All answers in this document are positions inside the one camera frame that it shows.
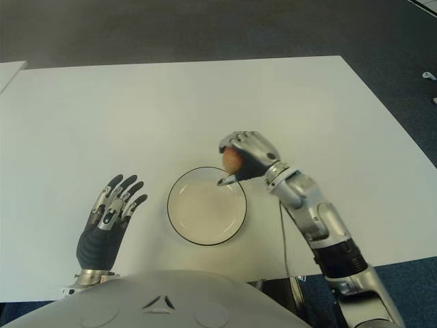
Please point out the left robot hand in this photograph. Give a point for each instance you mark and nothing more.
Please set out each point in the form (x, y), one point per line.
(97, 246)

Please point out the black table leg frame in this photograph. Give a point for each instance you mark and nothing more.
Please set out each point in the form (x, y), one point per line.
(290, 297)

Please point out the red yellow apple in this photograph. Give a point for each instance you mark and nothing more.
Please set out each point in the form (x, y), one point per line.
(231, 160)

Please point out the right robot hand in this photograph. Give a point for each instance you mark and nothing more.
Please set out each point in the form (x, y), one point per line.
(259, 150)

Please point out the grey robot torso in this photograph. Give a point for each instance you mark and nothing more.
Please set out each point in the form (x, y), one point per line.
(170, 300)

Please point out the white plate black rim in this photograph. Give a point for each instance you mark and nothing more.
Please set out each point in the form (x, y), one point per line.
(205, 212)

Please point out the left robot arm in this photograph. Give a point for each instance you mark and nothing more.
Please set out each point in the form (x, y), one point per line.
(88, 278)

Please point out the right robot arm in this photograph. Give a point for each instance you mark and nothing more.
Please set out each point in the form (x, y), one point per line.
(321, 218)

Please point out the white side table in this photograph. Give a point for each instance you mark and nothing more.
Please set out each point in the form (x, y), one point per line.
(10, 75)

